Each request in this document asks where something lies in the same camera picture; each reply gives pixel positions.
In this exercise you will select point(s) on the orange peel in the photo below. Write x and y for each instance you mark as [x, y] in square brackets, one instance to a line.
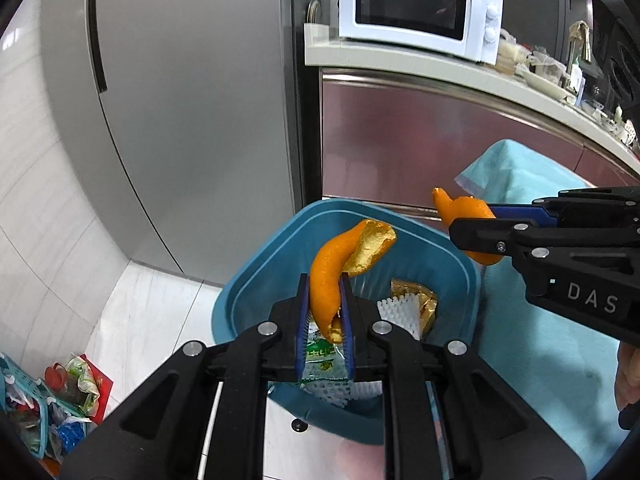
[327, 265]
[465, 207]

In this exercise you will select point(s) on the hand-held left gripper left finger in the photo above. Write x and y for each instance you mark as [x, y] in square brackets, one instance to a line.
[302, 340]

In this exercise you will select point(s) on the wide white bowl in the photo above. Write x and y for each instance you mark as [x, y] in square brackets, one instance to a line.
[545, 87]

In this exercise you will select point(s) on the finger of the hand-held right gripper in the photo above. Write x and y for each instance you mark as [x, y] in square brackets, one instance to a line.
[475, 234]
[520, 211]

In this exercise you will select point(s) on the blue snack packet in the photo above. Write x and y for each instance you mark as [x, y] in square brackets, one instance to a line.
[70, 435]

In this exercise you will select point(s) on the green snack wrapper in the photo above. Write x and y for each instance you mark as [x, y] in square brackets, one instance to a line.
[322, 355]

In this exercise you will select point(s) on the red snack bag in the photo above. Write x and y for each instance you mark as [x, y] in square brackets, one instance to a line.
[100, 390]

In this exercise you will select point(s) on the silver refrigerator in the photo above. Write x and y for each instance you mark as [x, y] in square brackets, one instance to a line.
[200, 110]

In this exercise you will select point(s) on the metal kitchen faucet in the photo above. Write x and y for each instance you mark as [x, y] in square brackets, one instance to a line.
[570, 67]

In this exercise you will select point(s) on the teal tablecloth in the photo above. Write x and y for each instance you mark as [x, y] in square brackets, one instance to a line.
[550, 385]

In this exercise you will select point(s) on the white microwave oven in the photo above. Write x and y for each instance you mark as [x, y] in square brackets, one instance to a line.
[410, 0]

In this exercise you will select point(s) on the person's right hand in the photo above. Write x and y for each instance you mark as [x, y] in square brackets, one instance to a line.
[627, 375]

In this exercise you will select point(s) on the teal plastic basket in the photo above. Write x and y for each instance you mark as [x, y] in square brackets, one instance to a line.
[27, 390]

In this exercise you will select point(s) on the blue plastic bin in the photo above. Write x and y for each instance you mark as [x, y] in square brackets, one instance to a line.
[260, 285]

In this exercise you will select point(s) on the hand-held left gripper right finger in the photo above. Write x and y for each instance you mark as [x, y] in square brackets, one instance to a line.
[348, 340]

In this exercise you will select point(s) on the pink base cabinet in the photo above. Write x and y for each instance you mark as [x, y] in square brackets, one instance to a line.
[400, 135]

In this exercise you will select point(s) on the white foam fruit net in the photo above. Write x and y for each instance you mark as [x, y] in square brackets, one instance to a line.
[400, 312]

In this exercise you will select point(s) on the gold foil wrapper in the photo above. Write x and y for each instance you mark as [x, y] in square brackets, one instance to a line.
[420, 305]

